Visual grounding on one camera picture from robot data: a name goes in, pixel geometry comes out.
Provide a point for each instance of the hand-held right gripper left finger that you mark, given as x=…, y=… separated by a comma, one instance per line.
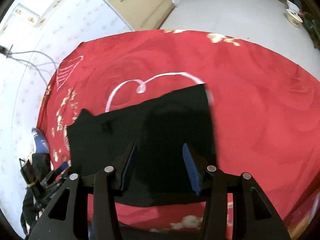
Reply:
x=130, y=165

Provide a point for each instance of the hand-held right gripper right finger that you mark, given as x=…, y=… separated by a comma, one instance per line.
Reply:
x=191, y=170

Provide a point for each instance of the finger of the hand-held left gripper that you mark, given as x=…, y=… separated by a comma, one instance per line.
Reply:
x=61, y=167

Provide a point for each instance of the black pants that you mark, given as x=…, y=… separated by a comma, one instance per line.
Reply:
x=162, y=130

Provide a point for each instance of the person's left forearm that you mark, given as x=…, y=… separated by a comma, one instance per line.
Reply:
x=31, y=212

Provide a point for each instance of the blue striped sock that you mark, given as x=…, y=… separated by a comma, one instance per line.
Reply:
x=40, y=141

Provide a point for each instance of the red floral bedsheet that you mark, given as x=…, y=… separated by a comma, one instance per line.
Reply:
x=262, y=105

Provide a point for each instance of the light wooden door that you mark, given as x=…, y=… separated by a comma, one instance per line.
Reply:
x=135, y=2

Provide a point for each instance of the dark green bag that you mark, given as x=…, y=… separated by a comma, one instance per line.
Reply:
x=311, y=27

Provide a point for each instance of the wall socket with plugs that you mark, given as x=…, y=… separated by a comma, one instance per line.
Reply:
x=3, y=50

